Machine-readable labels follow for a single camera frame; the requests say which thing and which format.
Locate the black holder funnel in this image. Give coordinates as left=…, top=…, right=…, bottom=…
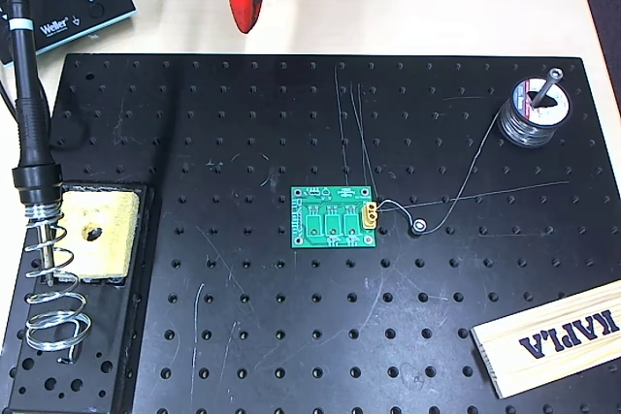
left=12, top=164, right=63, bottom=206

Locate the metal post screw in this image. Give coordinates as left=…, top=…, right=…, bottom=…
left=532, top=68, right=565, bottom=110

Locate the metal spring coil holder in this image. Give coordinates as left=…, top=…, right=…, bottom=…
left=21, top=203, right=93, bottom=365

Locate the black soldering iron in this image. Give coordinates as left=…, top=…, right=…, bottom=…
left=5, top=0, right=62, bottom=287

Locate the black soldering iron cable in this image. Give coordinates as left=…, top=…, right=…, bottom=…
left=0, top=77, right=23, bottom=124

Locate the yellow power connector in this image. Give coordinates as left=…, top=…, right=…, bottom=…
left=361, top=200, right=381, bottom=230

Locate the black perforated metal breadboard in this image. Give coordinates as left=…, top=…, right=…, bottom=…
left=0, top=52, right=621, bottom=414

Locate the yellow cleaning sponge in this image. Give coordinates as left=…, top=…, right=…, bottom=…
left=56, top=190, right=142, bottom=282

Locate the green printed circuit board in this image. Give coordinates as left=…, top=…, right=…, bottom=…
left=289, top=184, right=378, bottom=249

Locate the solder wire spool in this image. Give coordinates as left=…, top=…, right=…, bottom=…
left=497, top=75, right=573, bottom=149

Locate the thin grey solder wire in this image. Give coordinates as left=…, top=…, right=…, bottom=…
left=376, top=111, right=504, bottom=236

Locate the soldering iron stand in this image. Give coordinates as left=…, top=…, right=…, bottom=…
left=0, top=180, right=164, bottom=413

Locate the wooden plank with KAPLA print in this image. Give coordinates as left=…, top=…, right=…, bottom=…
left=470, top=280, right=621, bottom=399

